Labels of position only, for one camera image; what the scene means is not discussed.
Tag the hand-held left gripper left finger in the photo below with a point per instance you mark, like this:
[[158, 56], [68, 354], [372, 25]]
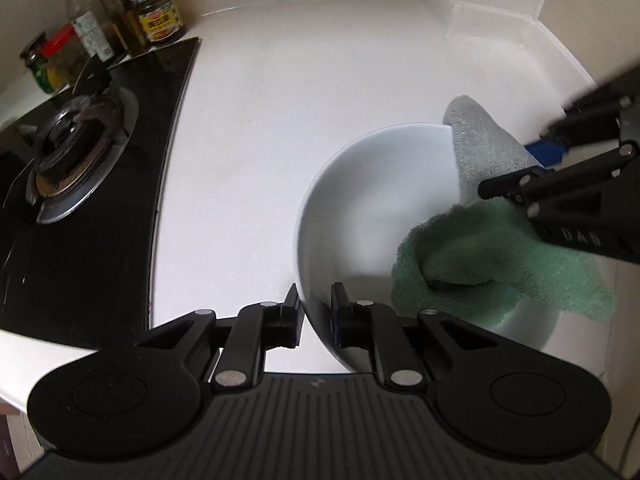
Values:
[[295, 320]]

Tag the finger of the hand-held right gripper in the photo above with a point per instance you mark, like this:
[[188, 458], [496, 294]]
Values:
[[545, 151], [505, 186]]

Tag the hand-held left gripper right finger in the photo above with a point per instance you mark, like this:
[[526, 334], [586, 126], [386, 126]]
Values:
[[339, 317]]

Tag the green and grey cleaning cloth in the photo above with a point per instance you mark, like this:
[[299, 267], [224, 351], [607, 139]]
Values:
[[475, 250]]

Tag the white ceramic bowl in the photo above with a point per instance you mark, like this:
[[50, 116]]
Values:
[[370, 200]]

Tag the black glass gas stove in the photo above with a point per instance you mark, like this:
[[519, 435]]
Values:
[[100, 260]]

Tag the gas burner with pan support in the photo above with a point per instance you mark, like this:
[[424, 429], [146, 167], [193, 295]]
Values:
[[75, 160]]

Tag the checkered lid sauce jar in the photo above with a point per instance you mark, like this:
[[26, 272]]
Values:
[[159, 17]]

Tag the red lid jar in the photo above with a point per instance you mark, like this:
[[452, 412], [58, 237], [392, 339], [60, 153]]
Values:
[[67, 60]]

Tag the black cap oil bottle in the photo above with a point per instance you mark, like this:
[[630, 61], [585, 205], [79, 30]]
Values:
[[122, 20]]

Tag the dark lid green jar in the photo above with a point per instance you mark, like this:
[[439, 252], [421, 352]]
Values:
[[41, 72]]

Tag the yellow cap clear bottle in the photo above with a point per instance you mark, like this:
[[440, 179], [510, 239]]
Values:
[[82, 15]]

